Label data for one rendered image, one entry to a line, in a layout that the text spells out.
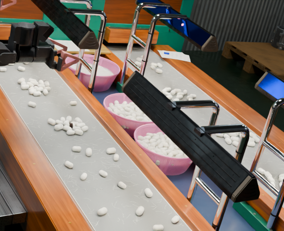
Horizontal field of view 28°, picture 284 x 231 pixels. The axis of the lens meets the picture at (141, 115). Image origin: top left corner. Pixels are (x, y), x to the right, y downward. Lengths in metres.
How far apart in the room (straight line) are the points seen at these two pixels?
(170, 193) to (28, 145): 0.51
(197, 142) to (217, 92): 1.28
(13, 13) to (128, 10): 0.62
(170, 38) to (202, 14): 2.47
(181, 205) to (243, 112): 0.92
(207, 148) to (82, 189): 0.52
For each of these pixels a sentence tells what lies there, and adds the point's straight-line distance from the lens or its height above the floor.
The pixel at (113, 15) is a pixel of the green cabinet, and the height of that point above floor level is 0.92.
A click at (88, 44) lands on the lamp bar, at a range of 2.15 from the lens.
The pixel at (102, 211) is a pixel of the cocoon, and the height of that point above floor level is 0.76.
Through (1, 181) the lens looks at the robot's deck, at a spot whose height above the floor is 0.67.
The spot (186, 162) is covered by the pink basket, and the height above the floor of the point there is 0.75.
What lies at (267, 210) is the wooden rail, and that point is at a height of 0.75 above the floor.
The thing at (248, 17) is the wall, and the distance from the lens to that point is 6.18.
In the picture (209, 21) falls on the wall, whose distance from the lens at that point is 5.85.
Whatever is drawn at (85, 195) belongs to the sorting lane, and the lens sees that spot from 1.84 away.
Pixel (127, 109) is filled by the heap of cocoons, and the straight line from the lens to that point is 2.45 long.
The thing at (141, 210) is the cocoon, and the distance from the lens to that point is 1.79.
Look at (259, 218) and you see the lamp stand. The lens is 2.02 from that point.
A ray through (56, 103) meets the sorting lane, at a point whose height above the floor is 0.74.
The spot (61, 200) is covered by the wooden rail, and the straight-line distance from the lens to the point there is 1.76.
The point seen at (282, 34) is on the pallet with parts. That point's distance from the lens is 6.08.
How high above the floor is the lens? 1.76
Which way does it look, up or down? 25 degrees down
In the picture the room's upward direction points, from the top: 13 degrees clockwise
